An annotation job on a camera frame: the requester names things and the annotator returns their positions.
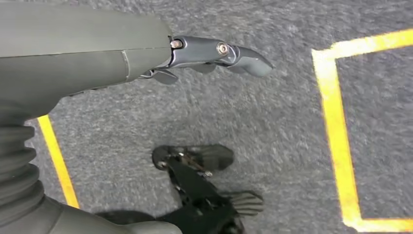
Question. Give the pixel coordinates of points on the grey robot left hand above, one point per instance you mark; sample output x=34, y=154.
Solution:
x=80, y=48

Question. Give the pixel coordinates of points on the yellow floor tape square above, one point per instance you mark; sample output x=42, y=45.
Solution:
x=335, y=129

